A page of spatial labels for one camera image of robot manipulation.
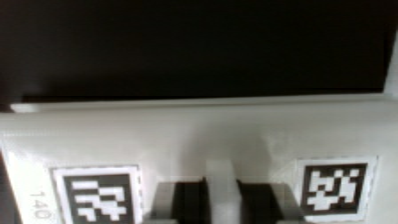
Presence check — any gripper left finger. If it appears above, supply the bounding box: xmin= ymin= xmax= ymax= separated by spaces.
xmin=170 ymin=179 xmax=209 ymax=224

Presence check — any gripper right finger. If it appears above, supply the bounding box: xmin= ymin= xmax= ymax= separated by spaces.
xmin=238 ymin=181 xmax=282 ymax=224

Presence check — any white cabinet door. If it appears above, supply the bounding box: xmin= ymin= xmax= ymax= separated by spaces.
xmin=0 ymin=94 xmax=398 ymax=224

